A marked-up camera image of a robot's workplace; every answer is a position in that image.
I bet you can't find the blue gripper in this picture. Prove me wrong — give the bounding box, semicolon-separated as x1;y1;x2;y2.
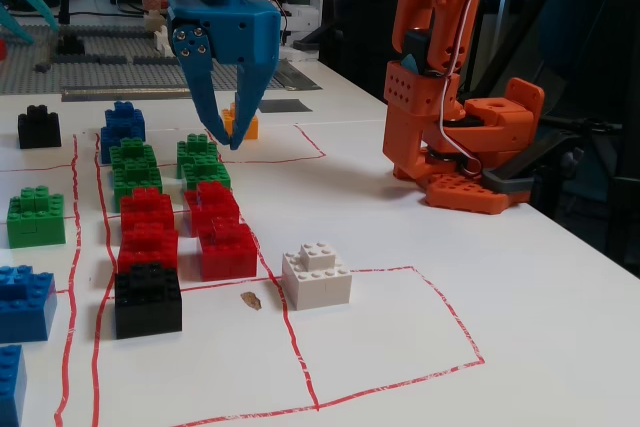
166;0;282;151

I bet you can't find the blue lego block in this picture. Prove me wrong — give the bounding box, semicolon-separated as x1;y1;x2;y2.
0;344;29;427
99;125;117;165
0;265;58;343
104;100;147;144

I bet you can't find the yellow lego block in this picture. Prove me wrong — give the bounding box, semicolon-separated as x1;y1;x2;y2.
221;101;261;141

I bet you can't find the grey square tape marker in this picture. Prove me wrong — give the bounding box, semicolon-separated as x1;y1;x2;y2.
257;99;314;113

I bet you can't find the green lego block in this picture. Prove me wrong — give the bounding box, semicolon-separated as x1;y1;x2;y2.
6;185;67;250
109;136;157;168
176;132;220;179
180;154;232;193
112;156;164;208

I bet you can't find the red lego block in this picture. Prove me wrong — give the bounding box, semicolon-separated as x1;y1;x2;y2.
117;221;180;274
197;216;259;282
119;185;175;228
183;180;241;238

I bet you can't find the black lego block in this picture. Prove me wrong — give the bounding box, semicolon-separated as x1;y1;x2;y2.
113;261;184;341
17;104;63;150
55;32;86;56

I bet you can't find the white lego block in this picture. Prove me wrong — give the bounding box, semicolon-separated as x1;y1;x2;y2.
281;242;353;311

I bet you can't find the white lego brick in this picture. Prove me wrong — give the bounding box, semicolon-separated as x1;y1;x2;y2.
153;29;176;57

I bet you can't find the long dark grey brick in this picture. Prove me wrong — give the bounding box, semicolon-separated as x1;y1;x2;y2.
132;55;182;67

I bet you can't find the grey lego baseplate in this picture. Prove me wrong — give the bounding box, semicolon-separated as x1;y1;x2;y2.
0;24;296;96

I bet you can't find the small brown chip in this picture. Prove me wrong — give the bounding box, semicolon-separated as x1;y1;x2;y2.
239;290;264;312

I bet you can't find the dark grey table clamp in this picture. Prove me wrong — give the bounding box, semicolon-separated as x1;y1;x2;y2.
479;134;596;197

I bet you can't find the black tripod stand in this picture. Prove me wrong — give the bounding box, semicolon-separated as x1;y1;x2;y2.
474;0;576;103

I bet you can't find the black office chair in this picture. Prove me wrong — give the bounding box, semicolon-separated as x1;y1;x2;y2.
529;0;640;268

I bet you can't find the grey duct tape strip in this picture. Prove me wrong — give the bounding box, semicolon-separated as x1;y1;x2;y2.
60;84;236;102
269;57;322;92

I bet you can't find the arm servo cable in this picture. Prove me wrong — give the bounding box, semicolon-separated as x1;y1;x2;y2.
434;0;486;178

